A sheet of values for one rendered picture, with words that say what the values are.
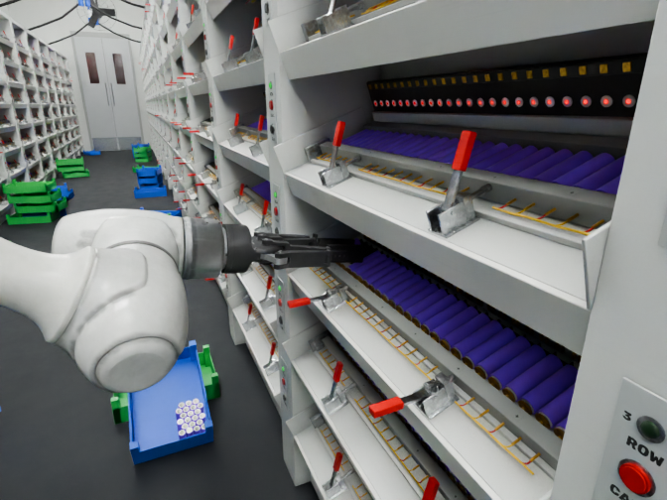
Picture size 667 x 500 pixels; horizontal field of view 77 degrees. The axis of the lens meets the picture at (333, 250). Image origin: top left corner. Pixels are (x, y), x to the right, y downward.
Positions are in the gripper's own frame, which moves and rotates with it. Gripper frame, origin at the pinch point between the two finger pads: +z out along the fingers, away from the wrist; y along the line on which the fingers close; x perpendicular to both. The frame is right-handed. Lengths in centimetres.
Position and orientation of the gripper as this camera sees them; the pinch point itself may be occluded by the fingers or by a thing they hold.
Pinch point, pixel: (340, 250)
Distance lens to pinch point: 72.8
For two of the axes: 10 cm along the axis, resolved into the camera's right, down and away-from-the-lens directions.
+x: -1.4, 9.6, 2.5
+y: -4.2, -2.9, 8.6
